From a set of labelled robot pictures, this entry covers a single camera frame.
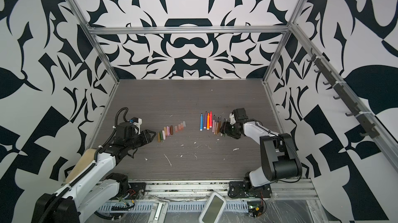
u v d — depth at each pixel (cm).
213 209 66
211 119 99
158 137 91
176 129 94
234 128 79
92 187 50
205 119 99
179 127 94
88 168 50
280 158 45
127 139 66
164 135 91
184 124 96
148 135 78
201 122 96
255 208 71
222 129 89
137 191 74
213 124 96
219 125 96
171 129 94
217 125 96
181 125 96
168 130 94
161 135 91
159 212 68
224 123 85
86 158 81
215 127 96
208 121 98
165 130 94
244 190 74
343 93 55
